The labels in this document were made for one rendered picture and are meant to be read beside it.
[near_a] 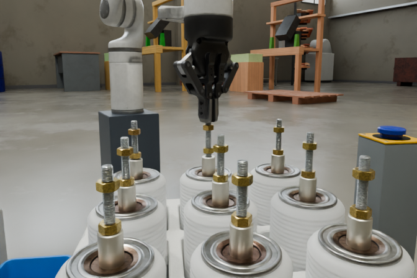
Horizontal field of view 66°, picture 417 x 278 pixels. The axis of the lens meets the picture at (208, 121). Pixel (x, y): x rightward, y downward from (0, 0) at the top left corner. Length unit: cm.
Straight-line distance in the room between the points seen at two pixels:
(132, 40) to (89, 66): 624
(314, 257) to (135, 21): 77
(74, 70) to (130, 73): 620
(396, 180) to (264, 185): 20
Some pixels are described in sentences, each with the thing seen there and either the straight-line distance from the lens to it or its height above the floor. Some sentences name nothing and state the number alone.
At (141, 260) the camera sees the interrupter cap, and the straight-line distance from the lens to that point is 32.
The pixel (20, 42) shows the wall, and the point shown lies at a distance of 875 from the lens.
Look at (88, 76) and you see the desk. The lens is 715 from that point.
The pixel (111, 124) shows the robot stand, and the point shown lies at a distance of 89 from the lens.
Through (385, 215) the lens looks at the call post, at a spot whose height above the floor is 20.
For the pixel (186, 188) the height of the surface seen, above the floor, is 24.
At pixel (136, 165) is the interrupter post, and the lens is 52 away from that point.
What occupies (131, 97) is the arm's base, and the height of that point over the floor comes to 35.
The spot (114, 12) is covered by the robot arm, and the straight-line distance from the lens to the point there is 92.
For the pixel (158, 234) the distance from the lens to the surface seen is 41.
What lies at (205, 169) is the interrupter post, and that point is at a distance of 53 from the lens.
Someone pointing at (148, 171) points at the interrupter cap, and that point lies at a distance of 55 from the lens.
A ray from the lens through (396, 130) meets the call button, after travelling 58.
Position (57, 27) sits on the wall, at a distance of 883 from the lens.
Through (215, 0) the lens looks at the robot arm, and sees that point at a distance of 49.
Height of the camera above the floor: 42
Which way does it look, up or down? 9 degrees down
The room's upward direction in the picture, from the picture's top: straight up
